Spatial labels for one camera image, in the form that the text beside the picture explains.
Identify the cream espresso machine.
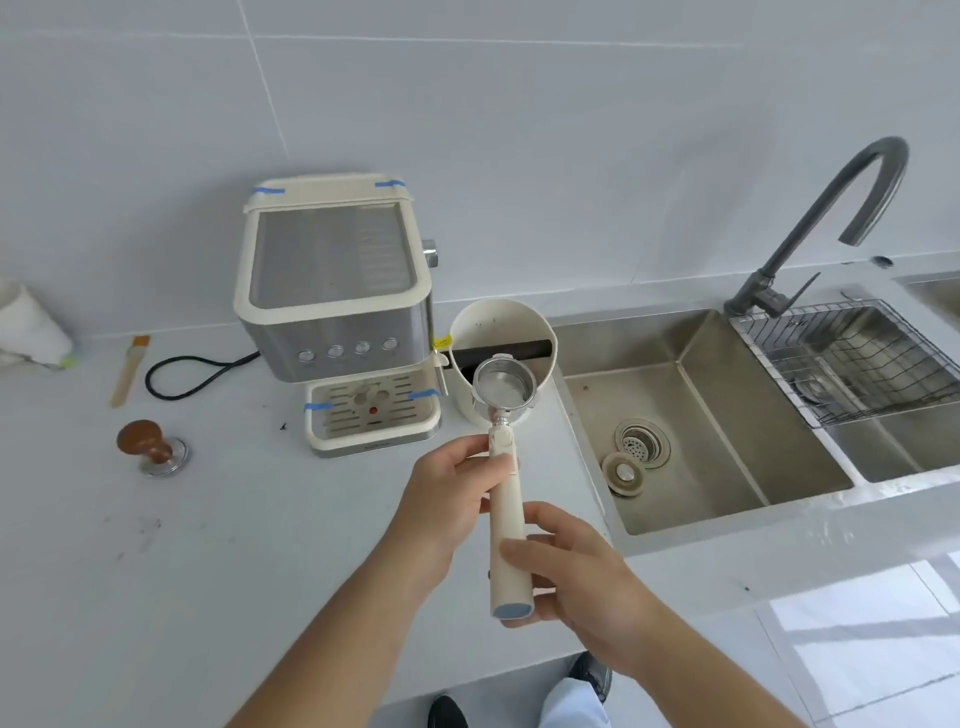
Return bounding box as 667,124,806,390
232,173,444,460

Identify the cream round sink plug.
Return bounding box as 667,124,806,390
602,452,650,498

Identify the white trouser leg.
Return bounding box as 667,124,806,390
539,674,610,728

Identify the steel wire drying rack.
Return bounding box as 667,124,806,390
728,298,960,429

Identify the person's left forearm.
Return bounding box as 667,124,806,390
224,539,451,728

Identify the person's right hand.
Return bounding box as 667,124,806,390
498,500,666,666

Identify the grey curved faucet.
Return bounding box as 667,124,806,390
723,136,910,320

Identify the person's left hand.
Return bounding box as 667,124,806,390
388,433,520,580

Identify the white paper cup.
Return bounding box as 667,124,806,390
0,281,76,369

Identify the stainless steel double sink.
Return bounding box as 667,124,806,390
551,283,960,538

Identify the separate stainless steel sink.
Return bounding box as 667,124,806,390
896,271,960,310

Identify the black shoe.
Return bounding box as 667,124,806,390
427,695,470,728

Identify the wooden handled steel tamper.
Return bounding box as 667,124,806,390
116,419,190,479

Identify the wooden handled brush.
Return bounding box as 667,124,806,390
110,335,150,410

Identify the cream knock box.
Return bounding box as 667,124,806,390
448,298,560,430

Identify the black power cable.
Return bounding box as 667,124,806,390
144,348,264,400

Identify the steel sink drain strainer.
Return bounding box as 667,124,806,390
614,418,671,470

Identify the cream handled portafilter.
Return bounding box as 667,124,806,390
472,357,538,622

